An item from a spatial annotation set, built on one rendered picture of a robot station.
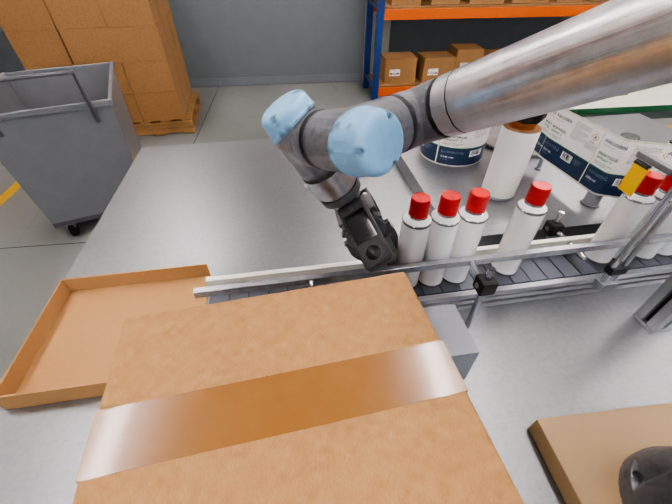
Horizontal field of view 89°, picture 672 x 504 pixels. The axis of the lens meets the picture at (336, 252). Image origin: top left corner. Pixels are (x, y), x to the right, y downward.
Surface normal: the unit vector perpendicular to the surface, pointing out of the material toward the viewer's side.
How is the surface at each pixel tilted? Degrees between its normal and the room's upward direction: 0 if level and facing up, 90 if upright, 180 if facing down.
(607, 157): 90
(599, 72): 107
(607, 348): 0
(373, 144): 73
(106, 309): 0
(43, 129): 93
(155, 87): 90
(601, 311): 0
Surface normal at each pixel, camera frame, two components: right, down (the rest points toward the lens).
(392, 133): 0.62, 0.29
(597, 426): 0.01, -0.73
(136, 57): 0.23, 0.66
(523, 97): -0.59, 0.74
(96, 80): 0.43, 0.56
